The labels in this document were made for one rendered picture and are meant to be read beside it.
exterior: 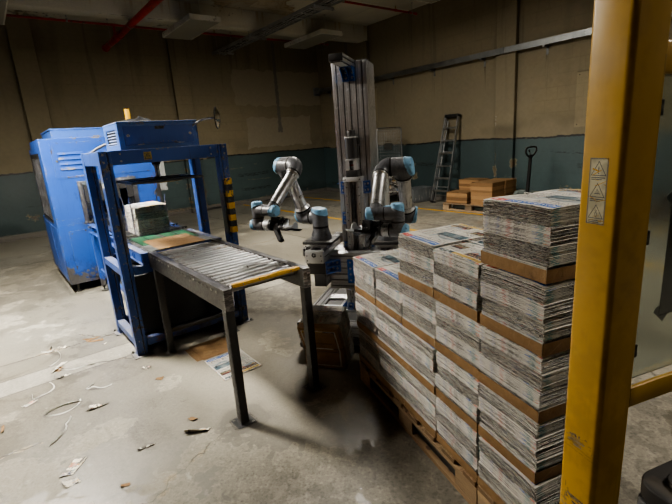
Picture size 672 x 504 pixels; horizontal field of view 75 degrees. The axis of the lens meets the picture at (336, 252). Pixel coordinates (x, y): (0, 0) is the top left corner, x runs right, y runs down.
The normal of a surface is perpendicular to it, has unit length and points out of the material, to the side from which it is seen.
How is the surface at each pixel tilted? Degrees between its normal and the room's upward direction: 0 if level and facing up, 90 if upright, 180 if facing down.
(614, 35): 90
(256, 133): 90
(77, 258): 90
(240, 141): 90
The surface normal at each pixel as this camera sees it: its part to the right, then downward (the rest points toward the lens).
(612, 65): -0.93, 0.15
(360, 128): -0.28, 0.26
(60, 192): 0.62, 0.15
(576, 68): -0.78, 0.21
